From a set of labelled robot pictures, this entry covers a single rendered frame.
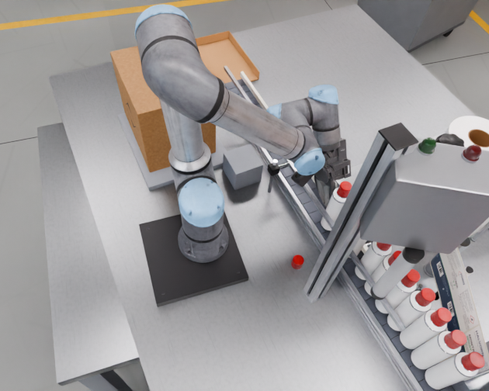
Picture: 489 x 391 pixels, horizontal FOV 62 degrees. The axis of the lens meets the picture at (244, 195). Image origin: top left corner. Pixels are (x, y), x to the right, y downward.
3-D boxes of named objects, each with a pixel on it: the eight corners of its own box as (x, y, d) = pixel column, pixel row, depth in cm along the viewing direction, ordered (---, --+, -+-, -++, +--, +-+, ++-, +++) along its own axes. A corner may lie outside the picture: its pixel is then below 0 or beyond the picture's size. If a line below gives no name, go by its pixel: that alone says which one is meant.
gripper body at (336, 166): (352, 178, 119) (350, 140, 113) (327, 188, 116) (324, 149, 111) (336, 170, 125) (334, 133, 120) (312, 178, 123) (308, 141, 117)
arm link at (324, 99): (301, 88, 111) (331, 81, 112) (305, 126, 116) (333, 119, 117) (310, 94, 104) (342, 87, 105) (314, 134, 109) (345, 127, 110)
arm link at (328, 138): (321, 134, 109) (306, 126, 115) (323, 150, 111) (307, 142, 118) (345, 126, 111) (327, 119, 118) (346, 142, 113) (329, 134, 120)
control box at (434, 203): (449, 255, 77) (510, 198, 61) (358, 240, 77) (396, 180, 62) (443, 210, 82) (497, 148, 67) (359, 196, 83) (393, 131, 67)
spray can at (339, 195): (340, 228, 126) (359, 189, 109) (325, 233, 124) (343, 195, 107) (331, 215, 128) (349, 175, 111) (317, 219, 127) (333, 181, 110)
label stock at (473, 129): (417, 161, 143) (436, 133, 131) (450, 136, 151) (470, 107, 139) (466, 199, 135) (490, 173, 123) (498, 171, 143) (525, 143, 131)
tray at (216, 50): (258, 79, 170) (259, 71, 167) (200, 95, 162) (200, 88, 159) (228, 38, 185) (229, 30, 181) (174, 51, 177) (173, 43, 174)
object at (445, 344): (434, 364, 105) (476, 343, 88) (418, 373, 103) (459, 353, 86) (421, 345, 107) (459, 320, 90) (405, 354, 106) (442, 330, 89)
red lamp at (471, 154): (479, 164, 64) (487, 155, 62) (462, 161, 64) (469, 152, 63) (476, 152, 66) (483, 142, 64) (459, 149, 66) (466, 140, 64)
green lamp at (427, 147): (434, 157, 65) (440, 147, 63) (417, 154, 65) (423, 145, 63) (432, 145, 66) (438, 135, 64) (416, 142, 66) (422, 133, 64)
